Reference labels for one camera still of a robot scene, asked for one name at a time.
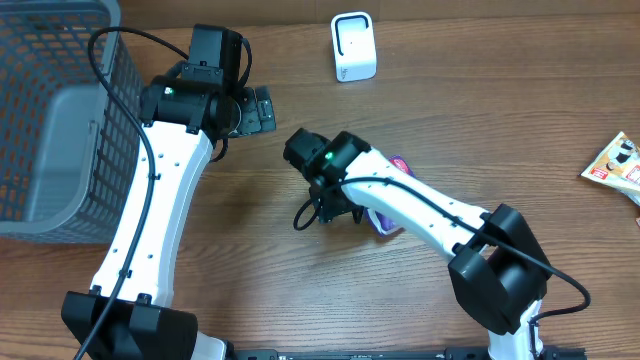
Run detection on red purple snack packet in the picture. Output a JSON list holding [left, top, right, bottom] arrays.
[[366, 155, 415, 238]]

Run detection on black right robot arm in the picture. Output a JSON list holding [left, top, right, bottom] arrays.
[[283, 128, 551, 359]]

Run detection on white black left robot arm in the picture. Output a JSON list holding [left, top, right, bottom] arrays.
[[61, 24, 276, 359]]

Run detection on white barcode scanner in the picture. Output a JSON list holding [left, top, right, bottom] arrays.
[[330, 11, 377, 82]]

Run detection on grey plastic mesh basket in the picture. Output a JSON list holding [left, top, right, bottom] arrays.
[[1, 0, 139, 243]]

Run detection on yellow orange snack bag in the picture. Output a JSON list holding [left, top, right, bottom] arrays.
[[581, 131, 639, 205]]

